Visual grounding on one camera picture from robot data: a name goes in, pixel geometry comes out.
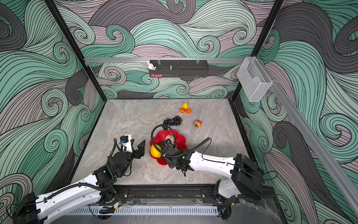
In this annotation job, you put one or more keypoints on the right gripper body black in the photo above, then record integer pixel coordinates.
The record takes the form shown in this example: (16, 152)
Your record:
(173, 164)

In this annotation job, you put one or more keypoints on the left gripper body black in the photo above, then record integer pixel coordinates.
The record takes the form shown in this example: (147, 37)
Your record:
(128, 158)

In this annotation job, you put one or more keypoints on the red flower-shaped bowl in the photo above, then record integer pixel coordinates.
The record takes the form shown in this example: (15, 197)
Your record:
(159, 139)

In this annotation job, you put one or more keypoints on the yellow lemon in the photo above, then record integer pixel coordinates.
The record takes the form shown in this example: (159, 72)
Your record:
(155, 151)

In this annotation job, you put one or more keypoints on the small yellow citrus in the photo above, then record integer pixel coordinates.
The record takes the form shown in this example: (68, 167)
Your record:
(185, 106)

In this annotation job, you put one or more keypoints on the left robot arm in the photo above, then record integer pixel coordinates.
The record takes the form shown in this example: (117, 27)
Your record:
(97, 187)

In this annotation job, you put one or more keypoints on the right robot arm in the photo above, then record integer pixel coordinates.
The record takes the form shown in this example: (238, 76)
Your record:
(243, 176)

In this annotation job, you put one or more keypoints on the black grape bunch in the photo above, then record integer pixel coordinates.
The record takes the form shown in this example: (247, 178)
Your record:
(175, 121)

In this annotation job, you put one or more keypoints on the white rabbit figurine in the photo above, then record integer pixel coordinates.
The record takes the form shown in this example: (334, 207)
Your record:
(150, 65)

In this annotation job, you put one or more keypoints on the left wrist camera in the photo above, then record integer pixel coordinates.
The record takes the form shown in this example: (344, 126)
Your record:
(125, 141)

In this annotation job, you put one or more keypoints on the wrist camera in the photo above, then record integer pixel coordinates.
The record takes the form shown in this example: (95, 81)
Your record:
(125, 141)
(168, 142)

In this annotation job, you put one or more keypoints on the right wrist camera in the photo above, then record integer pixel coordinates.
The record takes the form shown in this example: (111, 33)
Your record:
(168, 142)

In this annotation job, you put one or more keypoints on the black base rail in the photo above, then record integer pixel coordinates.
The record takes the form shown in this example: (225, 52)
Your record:
(204, 193)

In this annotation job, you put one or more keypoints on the white perforated cable duct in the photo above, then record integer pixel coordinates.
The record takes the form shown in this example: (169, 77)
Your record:
(166, 210)

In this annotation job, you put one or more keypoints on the black wall shelf tray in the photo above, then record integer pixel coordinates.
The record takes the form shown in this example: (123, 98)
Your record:
(180, 68)

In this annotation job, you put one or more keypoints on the clear plastic wall bin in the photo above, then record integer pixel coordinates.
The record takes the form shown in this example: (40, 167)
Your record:
(254, 78)

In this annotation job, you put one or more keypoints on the aluminium rail right wall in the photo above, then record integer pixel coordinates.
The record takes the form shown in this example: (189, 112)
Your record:
(341, 179)

